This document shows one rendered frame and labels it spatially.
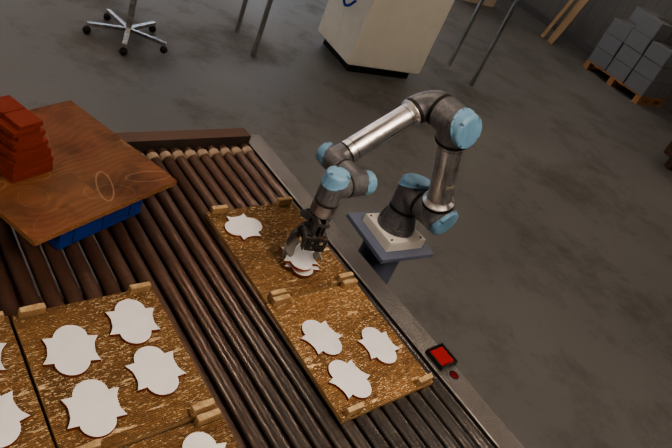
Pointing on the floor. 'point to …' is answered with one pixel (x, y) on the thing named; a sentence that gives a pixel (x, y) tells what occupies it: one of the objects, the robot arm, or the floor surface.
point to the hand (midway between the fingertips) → (299, 255)
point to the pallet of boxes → (637, 56)
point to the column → (383, 262)
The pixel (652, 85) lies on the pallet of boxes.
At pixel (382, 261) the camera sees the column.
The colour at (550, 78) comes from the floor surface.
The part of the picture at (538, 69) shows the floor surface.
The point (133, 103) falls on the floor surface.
